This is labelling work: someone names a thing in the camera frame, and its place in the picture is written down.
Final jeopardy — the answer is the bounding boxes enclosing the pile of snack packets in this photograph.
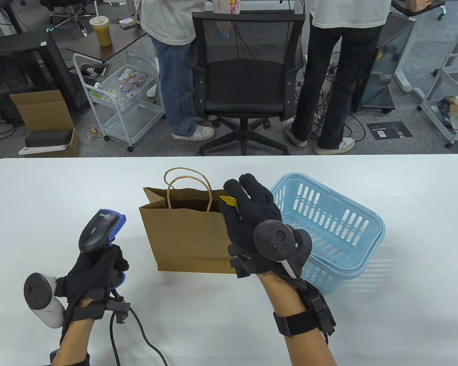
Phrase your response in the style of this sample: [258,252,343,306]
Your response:
[116,67,157,98]

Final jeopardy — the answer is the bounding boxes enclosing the heap of colourful bags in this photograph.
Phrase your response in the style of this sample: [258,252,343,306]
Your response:
[437,95,458,147]

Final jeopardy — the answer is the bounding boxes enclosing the grey office chair base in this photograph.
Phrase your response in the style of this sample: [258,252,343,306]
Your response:
[38,0,96,37]

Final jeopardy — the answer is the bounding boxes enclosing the black cable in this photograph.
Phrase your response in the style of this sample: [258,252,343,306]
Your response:
[109,307,169,366]

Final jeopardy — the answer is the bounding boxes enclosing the black mesh office chair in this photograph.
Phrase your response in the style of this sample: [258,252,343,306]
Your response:
[191,11,306,156]

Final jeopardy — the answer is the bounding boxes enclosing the person's right forearm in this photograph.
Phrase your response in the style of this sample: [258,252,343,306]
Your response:
[258,273,338,366]

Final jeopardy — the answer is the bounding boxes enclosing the black right wrist mount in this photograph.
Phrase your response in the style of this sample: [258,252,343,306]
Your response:
[229,244,337,338]

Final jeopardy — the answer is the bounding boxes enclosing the person's right hand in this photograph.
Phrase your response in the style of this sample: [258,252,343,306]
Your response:
[218,173,313,277]

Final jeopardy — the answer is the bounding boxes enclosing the white wire cart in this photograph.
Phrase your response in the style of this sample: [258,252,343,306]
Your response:
[417,50,458,149]

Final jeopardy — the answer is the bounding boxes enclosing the person's left forearm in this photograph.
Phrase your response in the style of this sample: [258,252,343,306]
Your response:
[52,318,96,366]

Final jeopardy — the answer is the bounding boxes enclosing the dark side table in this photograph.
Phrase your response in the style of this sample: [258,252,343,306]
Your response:
[66,23,149,64]

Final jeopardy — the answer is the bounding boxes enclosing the light blue plastic basket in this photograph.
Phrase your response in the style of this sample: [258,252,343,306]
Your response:
[269,172,386,295]

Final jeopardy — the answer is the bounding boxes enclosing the black computer tower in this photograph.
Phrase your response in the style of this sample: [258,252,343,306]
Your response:
[351,11,416,114]

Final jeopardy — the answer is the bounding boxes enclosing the brown paper bag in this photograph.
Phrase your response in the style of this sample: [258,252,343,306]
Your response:
[139,167,242,274]

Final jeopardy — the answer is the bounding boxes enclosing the tangle of black cables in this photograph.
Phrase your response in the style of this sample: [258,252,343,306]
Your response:
[302,69,367,143]

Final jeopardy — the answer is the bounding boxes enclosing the black and white controller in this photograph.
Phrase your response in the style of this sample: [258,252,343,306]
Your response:
[24,273,66,329]
[253,221,313,279]

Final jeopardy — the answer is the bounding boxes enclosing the person's left hand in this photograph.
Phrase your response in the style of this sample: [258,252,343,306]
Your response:
[55,244,129,324]

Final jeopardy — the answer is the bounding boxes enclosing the black and white left controller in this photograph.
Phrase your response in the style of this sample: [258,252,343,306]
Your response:
[24,273,66,329]

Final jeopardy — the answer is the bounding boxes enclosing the black and white right controller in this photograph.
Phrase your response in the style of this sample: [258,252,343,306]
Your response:
[253,221,313,279]

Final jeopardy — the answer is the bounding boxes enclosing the plastic drink cup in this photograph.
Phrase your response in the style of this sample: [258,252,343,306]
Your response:
[89,15,112,47]

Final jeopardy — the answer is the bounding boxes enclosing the black leaflet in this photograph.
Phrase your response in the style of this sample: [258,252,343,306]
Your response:
[366,121,413,141]

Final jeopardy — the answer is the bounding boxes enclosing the white rolling cart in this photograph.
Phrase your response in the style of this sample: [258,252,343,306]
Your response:
[73,53,166,152]

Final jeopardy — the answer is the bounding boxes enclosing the open cardboard box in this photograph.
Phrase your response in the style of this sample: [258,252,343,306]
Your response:
[10,90,81,157]

